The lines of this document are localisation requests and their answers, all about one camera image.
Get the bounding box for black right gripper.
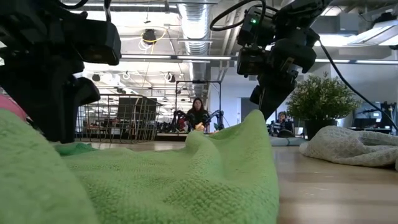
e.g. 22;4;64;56
249;37;318;121

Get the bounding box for black ceiling device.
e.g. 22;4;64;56
142;28;158;45

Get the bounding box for black metal frame stand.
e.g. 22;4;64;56
175;80;223;132

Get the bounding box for light blue microfiber towel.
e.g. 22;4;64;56
269;136;308;147

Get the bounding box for silver ventilation duct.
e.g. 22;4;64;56
176;0;216;57

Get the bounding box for black curved object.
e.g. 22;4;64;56
276;128;295;139

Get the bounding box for person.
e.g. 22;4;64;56
185;96;211;132
271;111;295;138

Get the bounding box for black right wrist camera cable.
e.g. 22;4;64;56
209;0;269;32

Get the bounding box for metal wire basket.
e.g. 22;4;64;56
75;93;163;145

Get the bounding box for distant dark monitor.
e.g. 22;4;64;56
116;95;157;121

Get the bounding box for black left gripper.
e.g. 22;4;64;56
0;18;102;144

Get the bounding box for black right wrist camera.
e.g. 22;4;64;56
236;45;274;78

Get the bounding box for thin black hanging cable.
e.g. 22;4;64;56
317;39;398;132

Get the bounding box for green microfiber towel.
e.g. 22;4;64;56
0;108;280;224

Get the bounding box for pink microfiber towel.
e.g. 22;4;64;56
0;94;29;123

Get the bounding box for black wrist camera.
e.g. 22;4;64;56
236;45;274;78
70;11;123;67

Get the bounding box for artificial plant in black pot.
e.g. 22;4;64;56
285;72;362;141

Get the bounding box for grey microfiber towel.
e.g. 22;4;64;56
298;125;398;171

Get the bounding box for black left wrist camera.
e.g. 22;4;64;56
70;11;123;67

